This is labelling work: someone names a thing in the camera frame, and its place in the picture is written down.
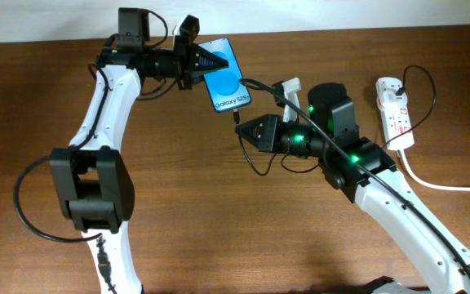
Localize blue screen Galaxy smartphone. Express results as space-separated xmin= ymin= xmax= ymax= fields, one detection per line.
xmin=200 ymin=38 xmax=251 ymax=113

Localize black USB charging cable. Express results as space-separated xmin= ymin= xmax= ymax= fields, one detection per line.
xmin=232 ymin=65 xmax=437 ymax=176

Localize white power strip cord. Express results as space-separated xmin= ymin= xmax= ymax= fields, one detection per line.
xmin=397 ymin=149 xmax=470 ymax=194

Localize white USB charger adapter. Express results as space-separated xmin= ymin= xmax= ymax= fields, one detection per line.
xmin=375 ymin=77 xmax=407 ymax=111

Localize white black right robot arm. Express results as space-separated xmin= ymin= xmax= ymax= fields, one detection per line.
xmin=236 ymin=78 xmax=470 ymax=293

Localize white power strip red switches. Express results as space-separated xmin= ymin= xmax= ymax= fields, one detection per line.
xmin=379 ymin=106 xmax=415 ymax=151

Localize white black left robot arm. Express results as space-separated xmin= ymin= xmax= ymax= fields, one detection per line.
xmin=50 ymin=7 xmax=228 ymax=293

